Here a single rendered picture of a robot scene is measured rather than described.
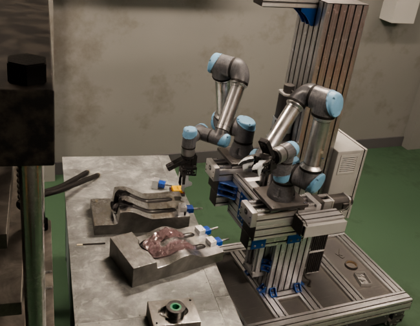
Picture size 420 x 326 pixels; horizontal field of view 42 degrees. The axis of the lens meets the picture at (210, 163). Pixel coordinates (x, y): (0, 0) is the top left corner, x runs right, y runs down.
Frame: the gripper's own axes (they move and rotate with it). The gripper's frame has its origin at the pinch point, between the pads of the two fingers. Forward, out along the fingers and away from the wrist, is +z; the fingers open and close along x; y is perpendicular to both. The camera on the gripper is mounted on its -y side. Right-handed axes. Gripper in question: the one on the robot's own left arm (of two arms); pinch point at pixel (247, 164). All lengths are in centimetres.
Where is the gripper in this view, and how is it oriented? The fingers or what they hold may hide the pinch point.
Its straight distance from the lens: 228.0
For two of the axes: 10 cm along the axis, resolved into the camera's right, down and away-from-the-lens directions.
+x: -7.5, -2.6, 6.1
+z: -6.6, 2.7, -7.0
